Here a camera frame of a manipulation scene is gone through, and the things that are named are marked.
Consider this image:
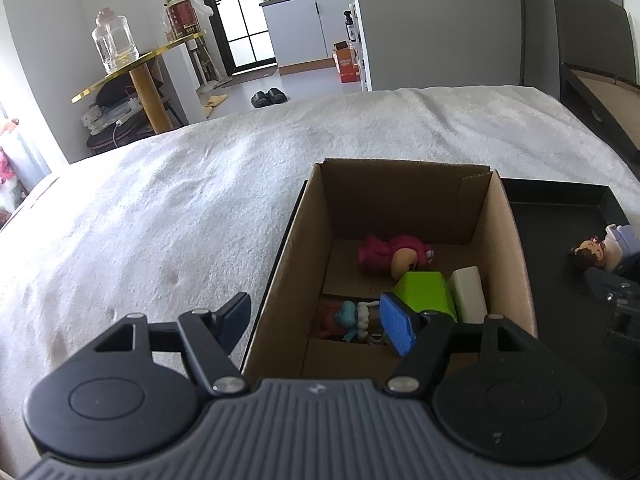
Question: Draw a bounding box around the pink bear toy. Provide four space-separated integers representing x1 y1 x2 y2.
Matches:
358 233 437 281

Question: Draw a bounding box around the green cube box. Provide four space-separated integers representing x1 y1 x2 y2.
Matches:
392 271 459 321

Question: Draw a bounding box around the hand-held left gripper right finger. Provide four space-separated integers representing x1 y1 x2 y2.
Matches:
378 293 539 396

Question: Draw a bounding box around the white fluffy blanket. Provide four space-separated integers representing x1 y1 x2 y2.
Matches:
0 85 640 480

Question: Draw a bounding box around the dark folding chair bed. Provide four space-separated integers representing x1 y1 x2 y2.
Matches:
550 0 640 162

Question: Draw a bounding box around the clear glass jar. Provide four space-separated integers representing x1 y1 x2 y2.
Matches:
91 7 140 75

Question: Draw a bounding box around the white floor stand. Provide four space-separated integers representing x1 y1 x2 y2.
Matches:
187 40 222 94

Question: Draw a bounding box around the black tray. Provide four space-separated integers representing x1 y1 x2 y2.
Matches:
240 177 640 477

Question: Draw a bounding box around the brown-haired doll figure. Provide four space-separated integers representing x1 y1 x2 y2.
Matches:
602 224 640 274
571 236 609 274

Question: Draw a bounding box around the red canister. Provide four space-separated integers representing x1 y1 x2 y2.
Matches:
165 0 197 41

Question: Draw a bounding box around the orange cardboard box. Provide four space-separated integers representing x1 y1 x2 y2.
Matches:
332 40 362 84

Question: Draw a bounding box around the pink plush toy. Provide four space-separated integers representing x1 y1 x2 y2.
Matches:
0 116 22 187

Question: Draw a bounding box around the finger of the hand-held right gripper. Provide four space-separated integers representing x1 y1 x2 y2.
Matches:
606 306 640 344
586 266 640 307

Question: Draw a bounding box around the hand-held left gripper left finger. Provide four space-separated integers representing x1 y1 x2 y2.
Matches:
94 291 251 397

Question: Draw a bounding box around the white power strip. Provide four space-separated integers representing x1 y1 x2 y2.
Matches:
81 98 142 134

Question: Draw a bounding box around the blue-haired toy figure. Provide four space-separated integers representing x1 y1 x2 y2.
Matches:
315 297 389 345

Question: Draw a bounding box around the white kitchen cabinet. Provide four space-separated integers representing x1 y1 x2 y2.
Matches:
260 0 354 69

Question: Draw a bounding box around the brown cardboard box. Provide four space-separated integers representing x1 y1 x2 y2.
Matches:
241 158 540 382

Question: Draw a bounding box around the brown cardboard sheet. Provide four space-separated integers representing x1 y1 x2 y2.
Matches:
570 67 640 152

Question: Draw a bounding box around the gold round side table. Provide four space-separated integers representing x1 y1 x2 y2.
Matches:
70 30 207 136

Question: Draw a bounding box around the black low stool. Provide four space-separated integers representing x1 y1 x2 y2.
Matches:
86 119 157 156

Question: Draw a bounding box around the black-framed glass door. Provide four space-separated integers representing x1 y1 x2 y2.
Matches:
195 0 279 74

